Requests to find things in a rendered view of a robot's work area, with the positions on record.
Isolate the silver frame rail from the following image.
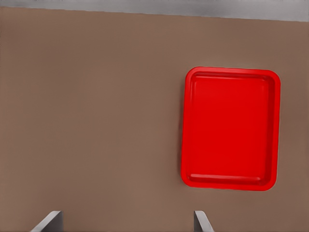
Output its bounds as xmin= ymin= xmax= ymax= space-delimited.
xmin=0 ymin=0 xmax=309 ymax=23

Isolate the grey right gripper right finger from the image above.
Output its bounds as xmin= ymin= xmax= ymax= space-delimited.
xmin=194 ymin=210 xmax=215 ymax=232

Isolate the red rectangular tray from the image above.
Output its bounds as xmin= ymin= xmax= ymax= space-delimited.
xmin=180 ymin=66 xmax=281 ymax=192

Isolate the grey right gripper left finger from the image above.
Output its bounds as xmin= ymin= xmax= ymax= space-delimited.
xmin=30 ymin=210 xmax=64 ymax=232

